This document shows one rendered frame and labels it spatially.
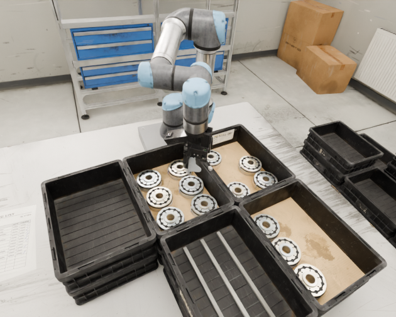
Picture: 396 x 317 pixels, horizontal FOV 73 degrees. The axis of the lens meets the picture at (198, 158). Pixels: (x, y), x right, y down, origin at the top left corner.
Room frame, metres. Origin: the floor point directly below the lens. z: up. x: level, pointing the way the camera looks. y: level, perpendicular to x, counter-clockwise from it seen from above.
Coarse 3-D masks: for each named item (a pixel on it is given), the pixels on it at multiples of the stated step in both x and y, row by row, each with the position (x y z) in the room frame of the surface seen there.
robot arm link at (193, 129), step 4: (184, 120) 0.64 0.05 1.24; (184, 124) 0.64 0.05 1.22; (188, 124) 0.63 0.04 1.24; (204, 124) 0.63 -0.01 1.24; (184, 128) 0.64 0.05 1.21; (188, 128) 0.63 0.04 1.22; (192, 128) 0.62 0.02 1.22; (196, 128) 0.62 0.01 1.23; (200, 128) 0.62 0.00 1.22; (204, 128) 0.63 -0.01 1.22; (188, 132) 0.63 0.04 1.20; (192, 132) 0.62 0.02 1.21; (196, 132) 0.62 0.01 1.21; (200, 132) 0.63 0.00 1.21
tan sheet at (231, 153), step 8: (232, 144) 1.04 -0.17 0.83; (224, 152) 0.97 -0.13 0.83; (232, 152) 0.98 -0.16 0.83; (240, 152) 0.98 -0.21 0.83; (224, 160) 0.91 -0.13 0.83; (232, 160) 0.92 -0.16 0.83; (224, 168) 0.86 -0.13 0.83; (232, 168) 0.87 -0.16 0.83; (224, 176) 0.81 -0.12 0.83; (232, 176) 0.82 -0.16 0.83; (240, 176) 0.82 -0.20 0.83; (248, 176) 0.82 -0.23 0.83; (248, 184) 0.77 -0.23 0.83
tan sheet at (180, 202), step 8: (160, 168) 0.83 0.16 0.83; (136, 176) 0.77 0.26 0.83; (168, 176) 0.79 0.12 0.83; (168, 184) 0.74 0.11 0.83; (176, 184) 0.74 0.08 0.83; (144, 192) 0.68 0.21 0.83; (176, 192) 0.70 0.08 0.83; (208, 192) 0.71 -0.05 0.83; (176, 200) 0.66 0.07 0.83; (184, 200) 0.66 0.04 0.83; (184, 208) 0.62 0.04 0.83; (184, 216) 0.59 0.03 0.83; (192, 216) 0.59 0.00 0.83
